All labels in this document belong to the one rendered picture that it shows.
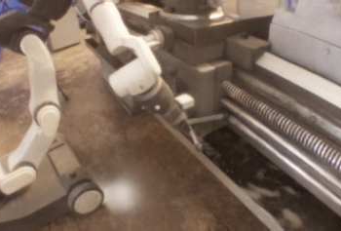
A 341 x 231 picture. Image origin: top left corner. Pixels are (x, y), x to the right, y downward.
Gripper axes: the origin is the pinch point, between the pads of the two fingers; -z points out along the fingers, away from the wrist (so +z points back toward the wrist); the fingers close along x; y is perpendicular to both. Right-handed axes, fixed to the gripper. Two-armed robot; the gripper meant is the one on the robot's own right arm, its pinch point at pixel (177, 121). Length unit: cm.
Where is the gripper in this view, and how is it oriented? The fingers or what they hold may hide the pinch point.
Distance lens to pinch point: 79.0
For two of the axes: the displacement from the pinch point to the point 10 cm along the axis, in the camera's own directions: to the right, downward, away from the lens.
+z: -4.7, -5.2, -7.1
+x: -5.2, -4.8, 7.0
